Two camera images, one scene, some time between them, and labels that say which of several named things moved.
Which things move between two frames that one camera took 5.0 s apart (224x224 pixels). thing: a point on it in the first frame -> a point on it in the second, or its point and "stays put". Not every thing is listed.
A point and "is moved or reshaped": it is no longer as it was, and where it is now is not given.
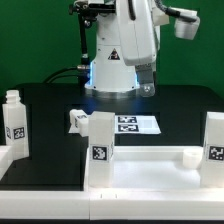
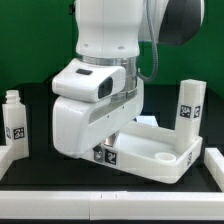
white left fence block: [6, 159] stays put
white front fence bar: [106, 205] stays put
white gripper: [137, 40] -> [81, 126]
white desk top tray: [153, 168] is moved or reshaped
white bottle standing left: [14, 121] stays put
